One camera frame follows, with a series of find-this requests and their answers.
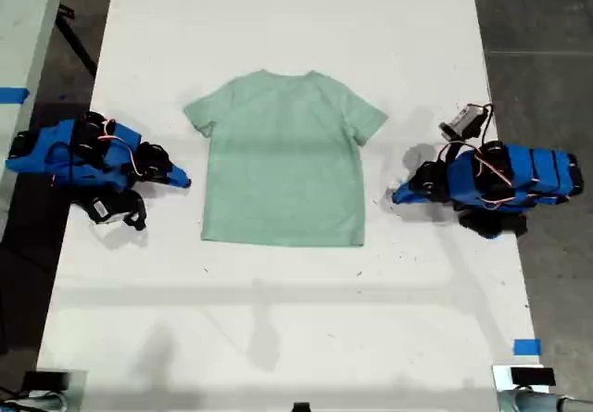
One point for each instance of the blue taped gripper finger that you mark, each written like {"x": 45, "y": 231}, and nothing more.
{"x": 408, "y": 189}
{"x": 421, "y": 198}
{"x": 167, "y": 184}
{"x": 178, "y": 176}

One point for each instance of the pale green t-shirt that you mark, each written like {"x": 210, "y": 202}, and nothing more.
{"x": 282, "y": 162}

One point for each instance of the black arm base clamp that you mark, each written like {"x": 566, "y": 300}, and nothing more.
{"x": 491, "y": 224}

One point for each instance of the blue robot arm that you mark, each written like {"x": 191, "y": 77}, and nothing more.
{"x": 60, "y": 153}
{"x": 509, "y": 176}

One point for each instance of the black stand leg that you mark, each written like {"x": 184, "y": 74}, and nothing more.
{"x": 76, "y": 44}

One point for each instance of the long blue tape strip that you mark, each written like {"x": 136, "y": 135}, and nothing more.
{"x": 13, "y": 95}

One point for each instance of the pale side table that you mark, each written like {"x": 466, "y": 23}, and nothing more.
{"x": 23, "y": 37}

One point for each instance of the short blue tape strip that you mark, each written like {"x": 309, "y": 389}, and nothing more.
{"x": 526, "y": 347}

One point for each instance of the white mounting plate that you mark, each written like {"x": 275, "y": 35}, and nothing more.
{"x": 501, "y": 379}

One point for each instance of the small black box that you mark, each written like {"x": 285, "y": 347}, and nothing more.
{"x": 44, "y": 379}
{"x": 533, "y": 376}

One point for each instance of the small black clip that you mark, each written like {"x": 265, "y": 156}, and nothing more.
{"x": 301, "y": 407}

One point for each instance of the black camera stalk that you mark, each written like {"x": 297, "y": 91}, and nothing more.
{"x": 135, "y": 210}
{"x": 447, "y": 150}

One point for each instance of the black grey camera box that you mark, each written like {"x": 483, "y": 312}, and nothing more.
{"x": 463, "y": 120}

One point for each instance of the black camera box white label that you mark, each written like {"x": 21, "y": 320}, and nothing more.
{"x": 101, "y": 208}

